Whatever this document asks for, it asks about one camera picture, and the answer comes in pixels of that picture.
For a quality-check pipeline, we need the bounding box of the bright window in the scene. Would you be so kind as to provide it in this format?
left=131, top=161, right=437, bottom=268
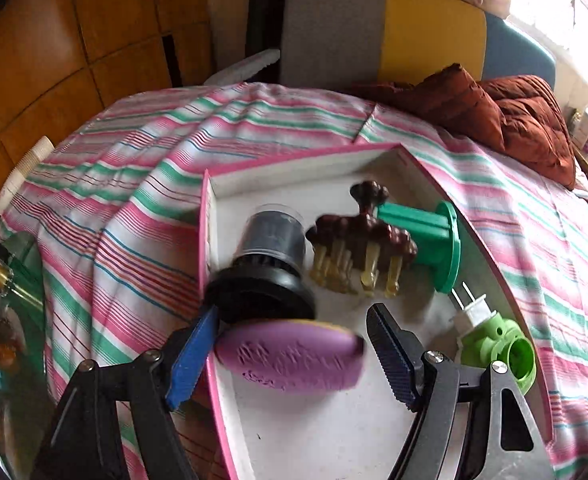
left=506, top=0, right=588, bottom=96

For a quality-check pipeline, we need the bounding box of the pink and white box tray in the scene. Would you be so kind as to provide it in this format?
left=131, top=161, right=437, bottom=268
left=197, top=142, right=555, bottom=480

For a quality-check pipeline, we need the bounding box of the brown hair claw clip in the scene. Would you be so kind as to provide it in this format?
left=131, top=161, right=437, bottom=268
left=305, top=180, right=419, bottom=298

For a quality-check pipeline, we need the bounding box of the stack of paper cups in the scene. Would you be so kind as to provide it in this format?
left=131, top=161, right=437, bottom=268
left=0, top=136, right=55, bottom=211

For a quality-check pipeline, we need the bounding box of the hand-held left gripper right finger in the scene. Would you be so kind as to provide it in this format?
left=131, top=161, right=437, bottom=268
left=366, top=303, right=555, bottom=480

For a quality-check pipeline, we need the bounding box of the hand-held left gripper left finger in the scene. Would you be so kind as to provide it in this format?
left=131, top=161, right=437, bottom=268
left=29, top=305, right=220, bottom=480

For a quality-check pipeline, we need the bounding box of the grey yellow blue headboard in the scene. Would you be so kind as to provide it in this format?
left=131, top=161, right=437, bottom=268
left=280, top=0, right=557, bottom=93

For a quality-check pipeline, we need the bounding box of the green plastic spool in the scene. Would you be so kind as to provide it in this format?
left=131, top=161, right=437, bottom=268
left=376, top=201, right=462, bottom=295

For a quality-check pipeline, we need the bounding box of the rust brown down jacket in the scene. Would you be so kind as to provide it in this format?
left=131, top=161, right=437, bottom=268
left=346, top=63, right=577, bottom=191

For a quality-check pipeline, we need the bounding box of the black cylinder with clear cap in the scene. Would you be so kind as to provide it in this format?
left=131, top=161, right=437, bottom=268
left=204, top=203, right=317, bottom=326

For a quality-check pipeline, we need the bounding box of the green plug-in device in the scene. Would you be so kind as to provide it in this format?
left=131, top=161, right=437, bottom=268
left=449, top=281, right=537, bottom=396

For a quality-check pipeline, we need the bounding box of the green glass table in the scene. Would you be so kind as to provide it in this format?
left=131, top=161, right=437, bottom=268
left=0, top=217, right=50, bottom=480

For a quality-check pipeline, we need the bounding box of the wooden wardrobe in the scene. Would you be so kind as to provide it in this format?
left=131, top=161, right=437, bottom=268
left=0, top=0, right=215, bottom=231

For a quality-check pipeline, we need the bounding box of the white foam block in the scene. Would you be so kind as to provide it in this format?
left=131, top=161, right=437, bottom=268
left=204, top=49, right=281, bottom=87

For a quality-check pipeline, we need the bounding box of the striped bed blanket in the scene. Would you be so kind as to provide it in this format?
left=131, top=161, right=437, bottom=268
left=0, top=82, right=588, bottom=480

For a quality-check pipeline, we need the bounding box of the purple oval case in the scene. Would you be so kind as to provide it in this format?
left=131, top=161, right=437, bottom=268
left=215, top=320, right=366, bottom=395

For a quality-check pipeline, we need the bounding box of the black rolled mat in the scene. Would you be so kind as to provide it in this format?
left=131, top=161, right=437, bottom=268
left=245, top=0, right=295, bottom=81

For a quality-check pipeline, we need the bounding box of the white box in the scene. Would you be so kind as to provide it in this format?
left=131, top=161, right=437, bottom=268
left=571, top=106, right=588, bottom=146

